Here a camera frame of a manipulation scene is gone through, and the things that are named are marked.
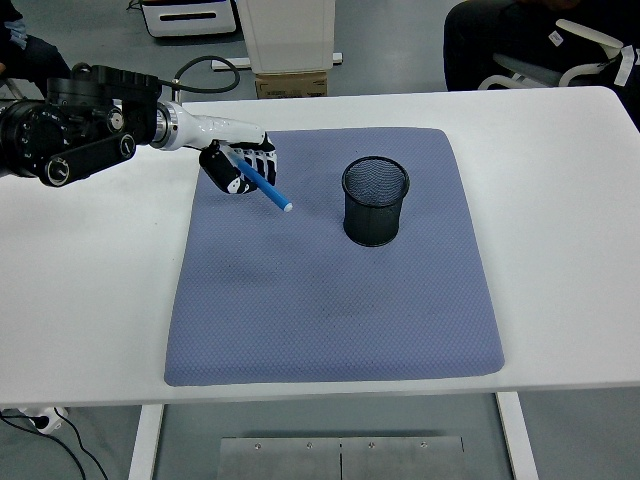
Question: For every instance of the brown cardboard box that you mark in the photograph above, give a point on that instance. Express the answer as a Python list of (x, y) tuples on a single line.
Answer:
[(290, 85)]

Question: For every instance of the white table leg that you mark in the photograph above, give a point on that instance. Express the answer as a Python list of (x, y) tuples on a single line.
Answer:
[(517, 440), (145, 440)]

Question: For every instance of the white power strip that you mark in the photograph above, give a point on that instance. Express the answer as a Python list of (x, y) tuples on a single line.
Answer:
[(47, 420)]

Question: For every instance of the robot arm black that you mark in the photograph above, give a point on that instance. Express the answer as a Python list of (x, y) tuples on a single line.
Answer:
[(75, 130)]

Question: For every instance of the white grey office chair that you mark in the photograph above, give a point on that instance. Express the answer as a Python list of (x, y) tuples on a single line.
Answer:
[(535, 70)]

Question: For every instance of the white floor base bar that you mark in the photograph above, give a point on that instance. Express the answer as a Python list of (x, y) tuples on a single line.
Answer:
[(240, 62)]

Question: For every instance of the white appliance with black slot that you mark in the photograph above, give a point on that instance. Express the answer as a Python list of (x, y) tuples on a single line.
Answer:
[(190, 22)]

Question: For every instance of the blue-grey textured mat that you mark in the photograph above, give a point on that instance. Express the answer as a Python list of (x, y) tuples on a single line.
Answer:
[(300, 310)]

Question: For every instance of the black garment with white tag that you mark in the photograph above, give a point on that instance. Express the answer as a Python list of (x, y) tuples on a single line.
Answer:
[(627, 62)]

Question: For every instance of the black mesh pen holder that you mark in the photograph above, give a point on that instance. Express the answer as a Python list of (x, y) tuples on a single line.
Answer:
[(372, 225)]

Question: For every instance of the blue marker with white cap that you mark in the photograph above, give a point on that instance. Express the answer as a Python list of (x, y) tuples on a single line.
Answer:
[(272, 192)]

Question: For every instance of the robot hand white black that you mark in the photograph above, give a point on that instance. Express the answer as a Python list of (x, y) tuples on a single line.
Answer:
[(220, 130)]

